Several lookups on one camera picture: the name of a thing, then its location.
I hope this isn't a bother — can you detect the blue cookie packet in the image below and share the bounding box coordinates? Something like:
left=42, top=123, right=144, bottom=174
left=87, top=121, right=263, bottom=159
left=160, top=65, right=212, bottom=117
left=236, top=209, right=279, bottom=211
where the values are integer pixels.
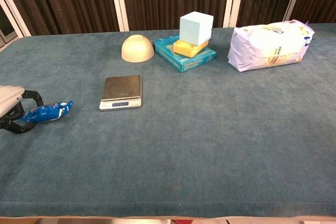
left=19, top=100, right=74, bottom=124

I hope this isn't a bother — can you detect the small kitchen scale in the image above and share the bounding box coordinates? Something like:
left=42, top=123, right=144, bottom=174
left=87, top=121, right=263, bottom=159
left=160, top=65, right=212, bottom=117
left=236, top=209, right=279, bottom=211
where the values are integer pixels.
left=99, top=74, right=143, bottom=112

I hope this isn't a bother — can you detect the teal flat cardboard box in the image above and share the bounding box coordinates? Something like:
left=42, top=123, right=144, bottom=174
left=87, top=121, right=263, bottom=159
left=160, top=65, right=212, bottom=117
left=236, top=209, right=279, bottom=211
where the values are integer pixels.
left=153, top=36, right=217, bottom=73

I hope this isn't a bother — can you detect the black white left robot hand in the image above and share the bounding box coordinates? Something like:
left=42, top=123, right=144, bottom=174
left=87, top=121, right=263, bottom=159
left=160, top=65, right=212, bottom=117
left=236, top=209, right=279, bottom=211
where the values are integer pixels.
left=0, top=85, right=45, bottom=134

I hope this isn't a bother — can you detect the white plastic package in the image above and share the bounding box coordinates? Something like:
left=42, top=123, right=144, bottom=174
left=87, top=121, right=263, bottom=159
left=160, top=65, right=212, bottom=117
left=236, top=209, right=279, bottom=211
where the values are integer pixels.
left=227, top=19, right=315, bottom=73

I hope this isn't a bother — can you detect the beige upturned bowl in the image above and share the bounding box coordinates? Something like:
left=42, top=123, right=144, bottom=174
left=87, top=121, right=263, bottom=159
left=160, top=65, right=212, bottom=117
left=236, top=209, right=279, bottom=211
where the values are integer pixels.
left=120, top=34, right=155, bottom=63

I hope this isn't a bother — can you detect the light blue foam cube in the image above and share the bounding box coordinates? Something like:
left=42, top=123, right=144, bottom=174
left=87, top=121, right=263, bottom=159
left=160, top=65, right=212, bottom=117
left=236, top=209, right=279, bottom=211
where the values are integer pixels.
left=180, top=11, right=215, bottom=46

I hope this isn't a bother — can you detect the blue table cloth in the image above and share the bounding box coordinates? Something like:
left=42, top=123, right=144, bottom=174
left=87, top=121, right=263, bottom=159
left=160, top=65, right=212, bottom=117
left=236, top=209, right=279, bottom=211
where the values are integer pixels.
left=0, top=23, right=336, bottom=219

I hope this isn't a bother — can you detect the yellow sponge block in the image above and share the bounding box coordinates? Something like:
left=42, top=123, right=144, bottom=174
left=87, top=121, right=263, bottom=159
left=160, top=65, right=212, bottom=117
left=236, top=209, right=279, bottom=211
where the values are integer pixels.
left=173, top=39, right=210, bottom=58

